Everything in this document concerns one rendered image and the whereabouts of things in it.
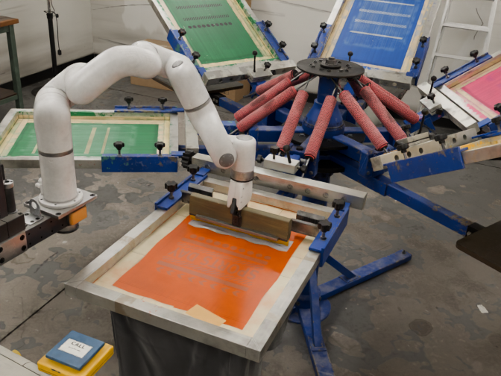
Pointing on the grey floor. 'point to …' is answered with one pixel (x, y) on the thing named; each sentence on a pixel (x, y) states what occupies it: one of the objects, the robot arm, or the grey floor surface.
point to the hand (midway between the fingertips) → (238, 218)
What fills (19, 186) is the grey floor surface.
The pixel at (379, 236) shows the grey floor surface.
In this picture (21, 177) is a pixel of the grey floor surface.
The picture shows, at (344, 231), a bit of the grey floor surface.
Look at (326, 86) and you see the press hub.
